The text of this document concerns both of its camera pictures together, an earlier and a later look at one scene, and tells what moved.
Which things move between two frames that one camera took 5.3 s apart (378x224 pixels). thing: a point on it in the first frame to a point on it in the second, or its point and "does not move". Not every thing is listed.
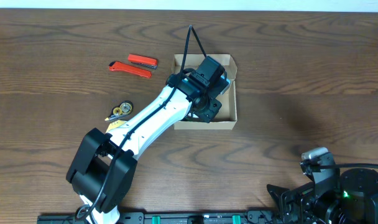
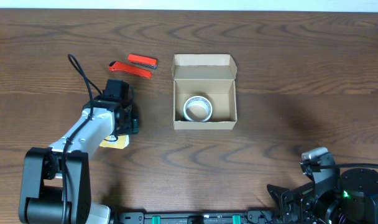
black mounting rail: (257, 217) does not move
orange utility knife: (119, 66) does not move
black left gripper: (216, 106) to (133, 125)
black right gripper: (287, 197) does not move
